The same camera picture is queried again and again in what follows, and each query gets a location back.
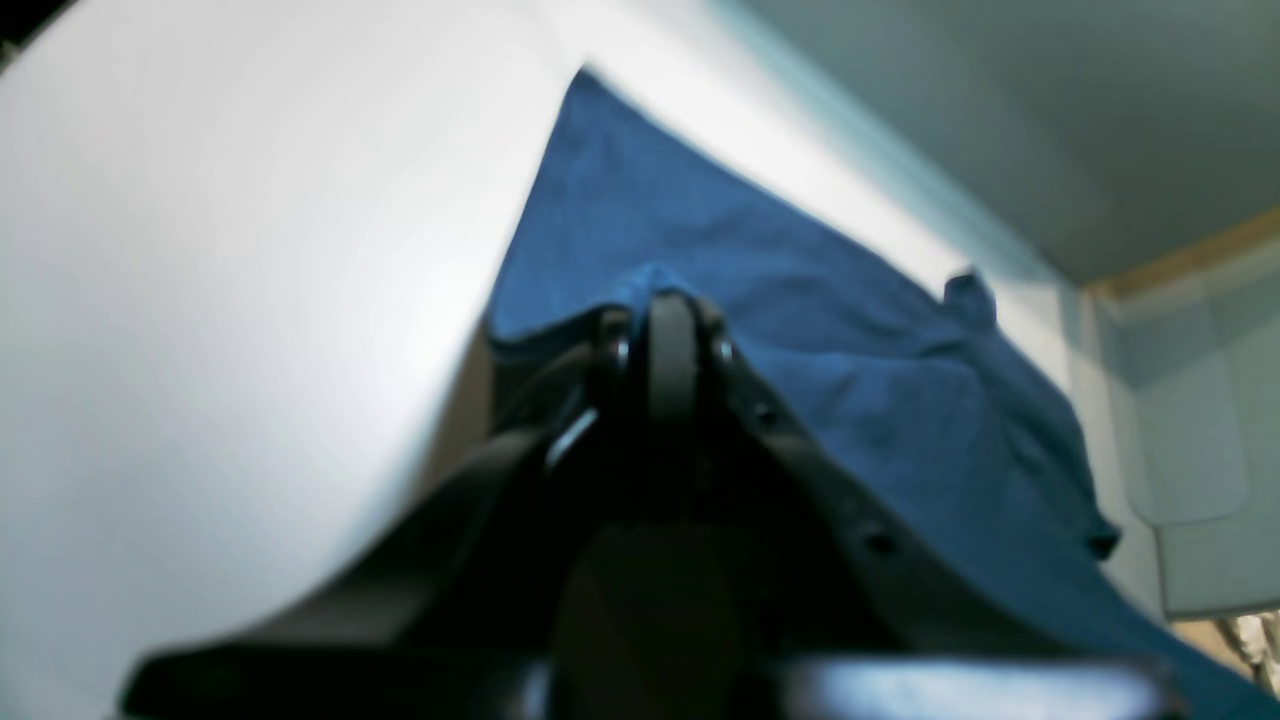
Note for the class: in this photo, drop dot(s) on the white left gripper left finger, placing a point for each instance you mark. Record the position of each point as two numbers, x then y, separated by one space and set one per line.
475 606

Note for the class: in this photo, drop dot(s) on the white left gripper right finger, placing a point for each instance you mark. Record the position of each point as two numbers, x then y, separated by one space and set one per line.
847 614

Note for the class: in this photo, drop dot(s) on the navy blue t-shirt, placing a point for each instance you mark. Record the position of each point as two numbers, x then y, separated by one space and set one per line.
924 399

